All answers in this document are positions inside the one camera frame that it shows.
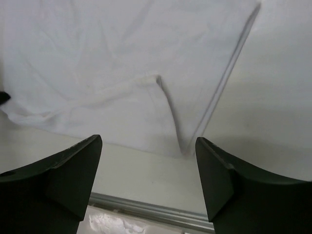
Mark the white front cover board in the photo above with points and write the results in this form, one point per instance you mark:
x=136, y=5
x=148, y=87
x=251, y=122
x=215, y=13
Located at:
x=102, y=221

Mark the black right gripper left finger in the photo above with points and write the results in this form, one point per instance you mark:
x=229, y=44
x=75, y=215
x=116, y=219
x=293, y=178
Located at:
x=50, y=196

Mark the white skirt cloth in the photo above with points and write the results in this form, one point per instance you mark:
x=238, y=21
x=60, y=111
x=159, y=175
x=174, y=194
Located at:
x=143, y=74

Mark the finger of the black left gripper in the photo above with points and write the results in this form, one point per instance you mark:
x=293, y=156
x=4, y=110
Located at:
x=4, y=97

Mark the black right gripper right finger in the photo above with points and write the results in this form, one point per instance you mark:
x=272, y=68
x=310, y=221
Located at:
x=241, y=198

